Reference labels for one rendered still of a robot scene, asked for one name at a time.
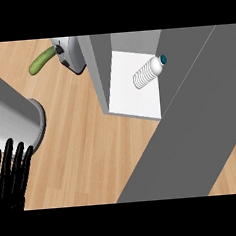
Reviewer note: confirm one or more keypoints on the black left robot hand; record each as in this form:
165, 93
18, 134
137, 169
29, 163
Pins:
11, 178

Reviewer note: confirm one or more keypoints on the grey open cabinet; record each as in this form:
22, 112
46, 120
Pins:
127, 85

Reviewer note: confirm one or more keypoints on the clear plastic water bottle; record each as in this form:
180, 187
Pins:
148, 73

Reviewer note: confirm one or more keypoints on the large silver pot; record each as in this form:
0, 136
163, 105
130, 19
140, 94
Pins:
13, 121

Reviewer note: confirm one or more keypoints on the green cucumber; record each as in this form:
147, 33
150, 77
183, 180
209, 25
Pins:
41, 61

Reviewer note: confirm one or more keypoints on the silver toaster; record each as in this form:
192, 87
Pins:
70, 55

